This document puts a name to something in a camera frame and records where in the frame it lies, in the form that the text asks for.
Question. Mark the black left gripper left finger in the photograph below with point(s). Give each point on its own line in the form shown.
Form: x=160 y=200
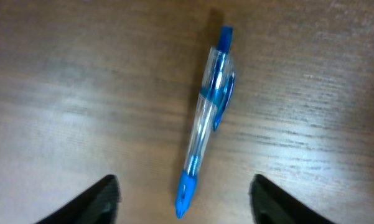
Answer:
x=96 y=205

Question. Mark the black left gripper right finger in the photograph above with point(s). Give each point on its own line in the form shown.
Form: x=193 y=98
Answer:
x=270 y=204

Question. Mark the blue ballpoint pen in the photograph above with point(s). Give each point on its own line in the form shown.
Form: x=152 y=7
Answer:
x=214 y=96

